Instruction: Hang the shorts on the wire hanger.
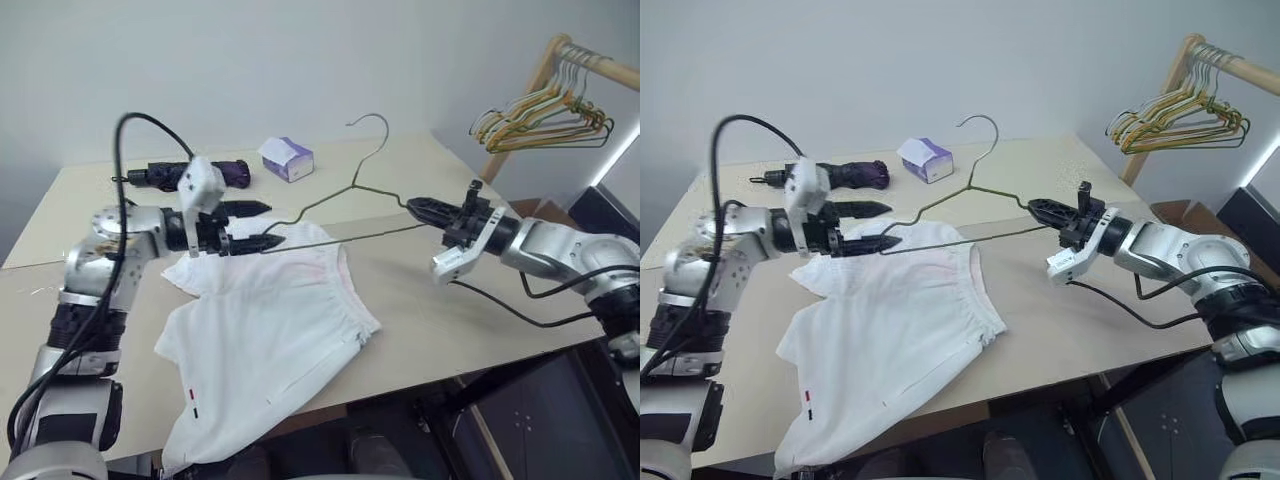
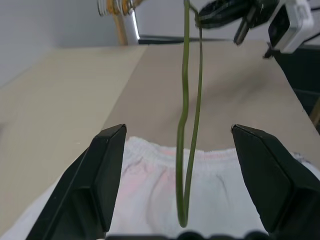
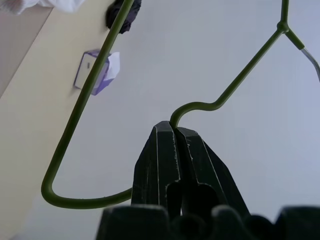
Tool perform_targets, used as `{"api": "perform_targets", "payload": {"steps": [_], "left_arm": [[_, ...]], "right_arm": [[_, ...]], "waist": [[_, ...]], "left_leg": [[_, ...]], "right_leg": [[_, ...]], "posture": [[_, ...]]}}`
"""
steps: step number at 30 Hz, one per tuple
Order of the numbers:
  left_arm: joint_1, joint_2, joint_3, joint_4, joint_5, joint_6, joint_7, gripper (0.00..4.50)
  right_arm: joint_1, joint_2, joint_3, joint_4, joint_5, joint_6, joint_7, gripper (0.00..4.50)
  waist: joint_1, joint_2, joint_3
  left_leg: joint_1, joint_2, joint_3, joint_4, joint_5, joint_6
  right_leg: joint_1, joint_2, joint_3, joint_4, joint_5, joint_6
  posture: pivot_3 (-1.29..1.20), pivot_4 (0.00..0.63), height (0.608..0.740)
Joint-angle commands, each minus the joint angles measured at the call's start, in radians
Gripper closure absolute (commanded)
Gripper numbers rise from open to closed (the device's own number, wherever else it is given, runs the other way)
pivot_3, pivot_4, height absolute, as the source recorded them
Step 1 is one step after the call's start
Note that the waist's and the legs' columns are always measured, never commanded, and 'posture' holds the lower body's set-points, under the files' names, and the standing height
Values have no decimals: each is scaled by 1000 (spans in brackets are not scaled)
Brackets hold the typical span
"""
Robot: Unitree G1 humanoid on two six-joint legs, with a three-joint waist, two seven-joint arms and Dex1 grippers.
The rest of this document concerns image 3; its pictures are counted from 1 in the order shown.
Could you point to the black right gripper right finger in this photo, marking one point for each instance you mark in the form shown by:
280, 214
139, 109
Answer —
200, 162

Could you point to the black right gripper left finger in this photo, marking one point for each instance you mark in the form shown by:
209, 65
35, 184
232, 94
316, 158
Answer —
155, 165

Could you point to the black shorts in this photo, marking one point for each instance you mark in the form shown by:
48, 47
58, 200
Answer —
127, 15

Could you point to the clear purple tissue box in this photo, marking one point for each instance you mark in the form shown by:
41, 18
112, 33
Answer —
100, 72

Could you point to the white cloth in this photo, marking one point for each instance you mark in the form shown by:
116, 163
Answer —
60, 5

